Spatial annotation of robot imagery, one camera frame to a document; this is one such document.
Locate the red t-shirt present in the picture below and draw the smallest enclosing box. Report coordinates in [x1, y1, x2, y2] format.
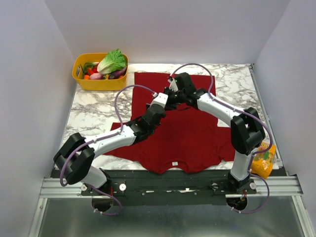
[103, 71, 237, 175]

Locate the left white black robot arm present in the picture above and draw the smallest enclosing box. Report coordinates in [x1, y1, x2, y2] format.
[54, 104, 166, 195]

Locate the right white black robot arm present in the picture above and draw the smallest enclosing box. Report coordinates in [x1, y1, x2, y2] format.
[164, 73, 266, 194]

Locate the yellow plastic basket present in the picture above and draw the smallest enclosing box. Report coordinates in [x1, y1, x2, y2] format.
[72, 53, 128, 91]

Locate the green lettuce toy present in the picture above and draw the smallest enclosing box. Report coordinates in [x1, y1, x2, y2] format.
[97, 49, 127, 75]

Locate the pink radish toy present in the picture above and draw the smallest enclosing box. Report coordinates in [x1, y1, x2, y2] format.
[90, 73, 103, 80]

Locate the red pepper toy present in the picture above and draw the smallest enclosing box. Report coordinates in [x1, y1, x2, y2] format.
[86, 67, 98, 75]

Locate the orange snack bag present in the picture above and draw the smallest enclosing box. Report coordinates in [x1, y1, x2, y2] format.
[250, 144, 276, 179]

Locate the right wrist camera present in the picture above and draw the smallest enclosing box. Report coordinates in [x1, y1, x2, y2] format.
[168, 78, 178, 92]

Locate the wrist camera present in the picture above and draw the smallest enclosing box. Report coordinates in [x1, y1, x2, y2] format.
[150, 93, 168, 108]
[168, 78, 178, 92]

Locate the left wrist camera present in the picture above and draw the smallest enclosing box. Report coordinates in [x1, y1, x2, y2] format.
[150, 93, 168, 108]

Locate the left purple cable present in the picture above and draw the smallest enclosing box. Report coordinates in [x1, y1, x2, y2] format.
[59, 84, 158, 216]

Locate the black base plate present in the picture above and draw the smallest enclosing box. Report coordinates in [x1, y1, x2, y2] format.
[50, 169, 289, 206]

